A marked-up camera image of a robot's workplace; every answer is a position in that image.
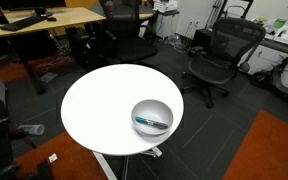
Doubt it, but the black case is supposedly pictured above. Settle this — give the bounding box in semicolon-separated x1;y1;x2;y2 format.
193;28;216;52

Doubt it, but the white table base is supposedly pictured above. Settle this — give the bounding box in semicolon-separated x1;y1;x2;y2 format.
92;145;163;180

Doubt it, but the white round bowl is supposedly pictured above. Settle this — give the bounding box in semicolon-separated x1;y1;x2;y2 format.
130;98;175;137

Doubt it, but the black computer tower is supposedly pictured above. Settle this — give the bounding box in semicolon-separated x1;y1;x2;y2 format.
65;27;92;72

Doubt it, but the green box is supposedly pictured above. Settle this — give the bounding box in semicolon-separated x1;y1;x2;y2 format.
272;18;287;30

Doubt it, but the light wooden desk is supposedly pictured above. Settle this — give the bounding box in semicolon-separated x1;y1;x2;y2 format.
0;6;107;95

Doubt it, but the black padded office chair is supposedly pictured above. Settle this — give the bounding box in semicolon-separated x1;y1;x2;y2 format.
98;0;159;66

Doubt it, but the clear plastic cup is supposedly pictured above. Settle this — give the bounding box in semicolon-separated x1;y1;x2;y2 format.
17;123;46;136

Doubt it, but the black mesh office chair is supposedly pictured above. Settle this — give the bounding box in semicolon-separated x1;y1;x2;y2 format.
181;17;267;109

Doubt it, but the black monitor with stand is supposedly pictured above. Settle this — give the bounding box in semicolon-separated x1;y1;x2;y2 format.
0;0;67;18

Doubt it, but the black electric scooter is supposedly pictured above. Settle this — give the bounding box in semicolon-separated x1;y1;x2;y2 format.
249;49;288;103

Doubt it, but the black keyboard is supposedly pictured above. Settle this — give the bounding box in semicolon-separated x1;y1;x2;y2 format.
0;15;48;32

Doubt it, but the white counter cabinet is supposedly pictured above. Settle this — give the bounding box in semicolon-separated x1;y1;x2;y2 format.
238;18;288;95

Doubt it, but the small white cabinet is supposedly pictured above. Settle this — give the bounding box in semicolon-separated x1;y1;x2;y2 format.
155;10;180;41

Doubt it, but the teal black marker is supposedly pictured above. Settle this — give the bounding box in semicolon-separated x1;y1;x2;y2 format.
134;115;169;130

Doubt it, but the small white tag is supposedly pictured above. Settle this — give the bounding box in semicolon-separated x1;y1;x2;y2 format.
47;153;59;164

